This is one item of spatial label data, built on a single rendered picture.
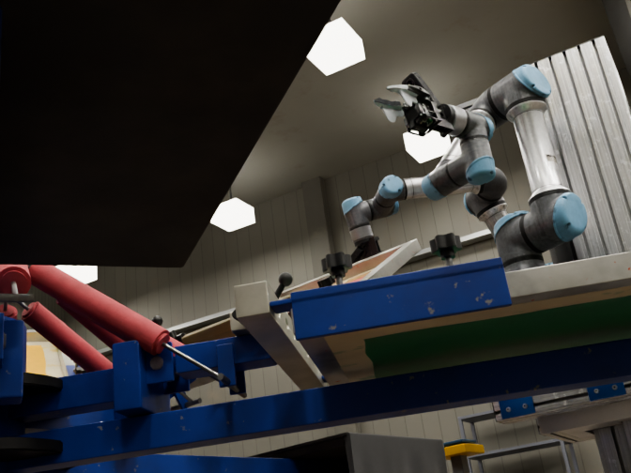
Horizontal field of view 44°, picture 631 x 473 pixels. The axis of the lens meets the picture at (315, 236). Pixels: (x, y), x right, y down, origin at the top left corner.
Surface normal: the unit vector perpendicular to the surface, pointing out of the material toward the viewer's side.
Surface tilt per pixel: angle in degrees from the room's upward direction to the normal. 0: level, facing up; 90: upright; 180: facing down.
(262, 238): 90
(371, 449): 92
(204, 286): 90
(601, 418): 90
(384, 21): 180
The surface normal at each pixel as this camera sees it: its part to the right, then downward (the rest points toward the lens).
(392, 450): 0.78, -0.29
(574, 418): -0.49, -0.28
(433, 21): 0.12, 0.91
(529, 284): -0.15, -0.36
